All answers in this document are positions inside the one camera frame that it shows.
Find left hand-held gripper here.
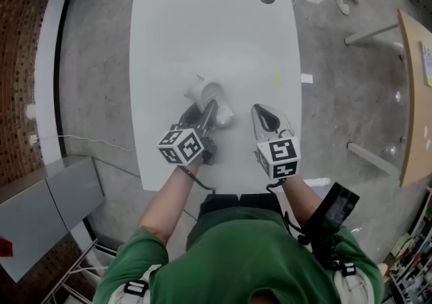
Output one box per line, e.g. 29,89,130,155
155,99,219,166

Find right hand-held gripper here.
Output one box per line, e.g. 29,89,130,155
250,103,301,181

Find person's right forearm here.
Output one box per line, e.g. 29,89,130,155
281,176,323,229

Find person's left forearm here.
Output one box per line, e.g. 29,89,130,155
138,160,203,246

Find person's black trousers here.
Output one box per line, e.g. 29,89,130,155
198,193,283,222

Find white table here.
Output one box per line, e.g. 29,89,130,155
129,0,303,195

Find black chest-mounted phone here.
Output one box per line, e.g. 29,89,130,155
303,182,360,246

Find person's green shirt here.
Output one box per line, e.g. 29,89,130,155
92,207,385,304

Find light wooden table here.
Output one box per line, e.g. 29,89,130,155
344,8,432,188

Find yellow-green notebook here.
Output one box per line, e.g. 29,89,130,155
419,41,432,88

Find grey panel board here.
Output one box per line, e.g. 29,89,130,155
0,155,105,283

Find white chest harness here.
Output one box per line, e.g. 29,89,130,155
111,261,375,304

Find cluttered storage shelf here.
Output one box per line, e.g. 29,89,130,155
381,191,432,304

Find white metal rack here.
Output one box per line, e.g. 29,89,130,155
40,238,119,304

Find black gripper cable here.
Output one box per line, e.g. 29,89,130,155
178,166,217,194

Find white cable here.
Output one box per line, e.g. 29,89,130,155
36,134,136,153

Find black phone mount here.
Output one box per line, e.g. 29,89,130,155
296,228,355,273

